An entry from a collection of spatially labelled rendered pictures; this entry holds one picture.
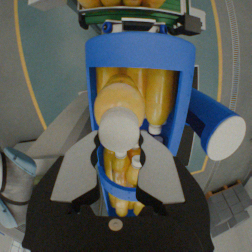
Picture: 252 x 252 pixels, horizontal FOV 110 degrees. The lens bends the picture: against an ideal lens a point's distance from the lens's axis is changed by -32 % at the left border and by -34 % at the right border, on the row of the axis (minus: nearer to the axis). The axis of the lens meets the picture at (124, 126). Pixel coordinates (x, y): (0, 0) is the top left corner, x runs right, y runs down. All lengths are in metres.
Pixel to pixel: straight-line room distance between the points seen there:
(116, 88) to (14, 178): 0.33
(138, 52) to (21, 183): 0.41
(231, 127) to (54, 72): 1.69
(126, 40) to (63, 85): 1.45
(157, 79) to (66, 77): 1.37
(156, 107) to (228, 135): 0.48
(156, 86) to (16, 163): 0.41
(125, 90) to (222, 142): 0.64
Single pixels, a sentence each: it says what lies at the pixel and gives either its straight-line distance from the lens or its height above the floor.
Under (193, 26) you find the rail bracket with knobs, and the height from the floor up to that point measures 1.00.
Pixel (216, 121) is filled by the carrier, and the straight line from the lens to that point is 0.68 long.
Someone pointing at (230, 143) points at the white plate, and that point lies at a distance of 0.79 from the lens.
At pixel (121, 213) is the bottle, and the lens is 0.78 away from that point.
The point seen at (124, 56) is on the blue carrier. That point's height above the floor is 1.23.
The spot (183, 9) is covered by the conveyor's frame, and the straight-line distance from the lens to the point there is 0.67.
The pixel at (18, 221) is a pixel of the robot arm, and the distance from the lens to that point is 0.48.
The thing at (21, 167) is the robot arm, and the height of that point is 1.28.
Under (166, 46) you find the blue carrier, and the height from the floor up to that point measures 1.23.
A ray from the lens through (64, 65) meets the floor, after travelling 1.60.
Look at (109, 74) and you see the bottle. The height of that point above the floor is 1.09.
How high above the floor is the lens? 1.46
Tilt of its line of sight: 61 degrees down
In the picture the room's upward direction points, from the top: 178 degrees clockwise
